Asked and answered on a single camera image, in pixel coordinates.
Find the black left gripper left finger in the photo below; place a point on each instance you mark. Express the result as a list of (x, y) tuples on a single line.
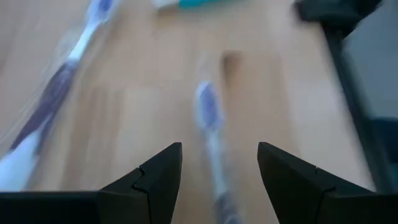
[(149, 193)]

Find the black aluminium table frame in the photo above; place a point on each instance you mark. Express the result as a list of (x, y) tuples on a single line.
[(351, 93)]

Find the small teal mouthwash bottle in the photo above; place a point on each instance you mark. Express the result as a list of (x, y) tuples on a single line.
[(199, 2)]

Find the purple toothbrush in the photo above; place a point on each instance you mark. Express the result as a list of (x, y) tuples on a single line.
[(53, 99), (210, 109)]

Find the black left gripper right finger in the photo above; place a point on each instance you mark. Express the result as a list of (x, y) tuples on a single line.
[(295, 193)]

